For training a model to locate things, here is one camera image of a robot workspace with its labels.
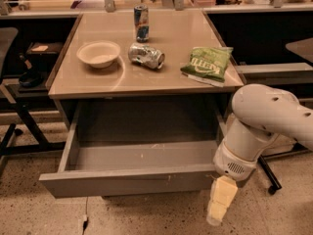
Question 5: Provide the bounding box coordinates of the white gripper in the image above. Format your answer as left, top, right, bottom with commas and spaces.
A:
206, 142, 256, 226

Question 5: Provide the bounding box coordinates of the grey top drawer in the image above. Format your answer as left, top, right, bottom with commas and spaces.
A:
40, 95, 223, 198

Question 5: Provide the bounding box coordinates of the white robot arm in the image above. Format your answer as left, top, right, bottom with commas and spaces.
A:
206, 84, 313, 226

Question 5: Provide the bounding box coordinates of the grey drawer cabinet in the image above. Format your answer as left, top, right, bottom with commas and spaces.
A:
47, 9, 243, 124

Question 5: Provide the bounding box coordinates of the black wheeled stand leg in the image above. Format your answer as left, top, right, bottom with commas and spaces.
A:
258, 156, 282, 195

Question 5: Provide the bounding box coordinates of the green chip bag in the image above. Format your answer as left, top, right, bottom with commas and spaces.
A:
180, 47, 233, 87

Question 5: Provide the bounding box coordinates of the crushed silver can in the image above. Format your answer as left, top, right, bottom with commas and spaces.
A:
128, 43, 165, 70

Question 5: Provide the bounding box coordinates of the white paper bowl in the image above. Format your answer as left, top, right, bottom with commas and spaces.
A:
76, 41, 120, 69

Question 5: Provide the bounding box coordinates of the upright blue energy drink can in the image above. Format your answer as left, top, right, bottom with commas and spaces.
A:
134, 4, 149, 43

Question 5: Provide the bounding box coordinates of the black object under desk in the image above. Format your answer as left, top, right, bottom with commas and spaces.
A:
19, 54, 43, 88

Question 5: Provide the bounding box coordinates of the white floor cable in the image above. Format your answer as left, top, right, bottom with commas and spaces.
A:
79, 197, 91, 235

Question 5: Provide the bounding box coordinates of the black chair frame left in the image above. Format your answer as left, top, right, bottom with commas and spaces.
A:
0, 27, 66, 170

